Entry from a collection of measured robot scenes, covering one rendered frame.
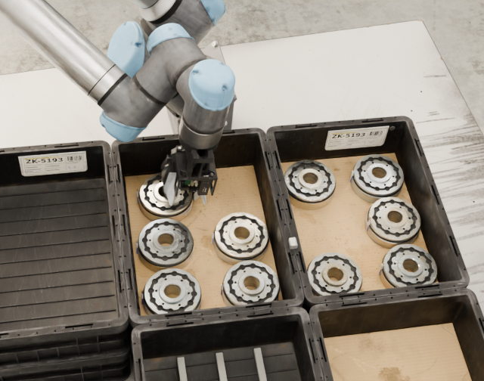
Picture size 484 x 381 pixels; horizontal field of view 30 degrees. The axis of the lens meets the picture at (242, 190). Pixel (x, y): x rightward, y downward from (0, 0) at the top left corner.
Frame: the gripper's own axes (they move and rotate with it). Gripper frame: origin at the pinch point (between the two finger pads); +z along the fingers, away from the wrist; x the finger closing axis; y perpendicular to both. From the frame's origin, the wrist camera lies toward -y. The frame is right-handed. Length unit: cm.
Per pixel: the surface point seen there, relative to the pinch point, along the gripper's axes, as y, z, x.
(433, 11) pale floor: -133, 71, 124
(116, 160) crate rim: -3.2, -6.2, -12.9
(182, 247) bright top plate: 13.1, -0.8, -1.8
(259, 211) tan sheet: 4.6, 0.4, 14.9
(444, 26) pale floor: -125, 71, 126
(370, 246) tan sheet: 15.3, -2.1, 34.6
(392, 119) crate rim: -7.4, -12.9, 41.7
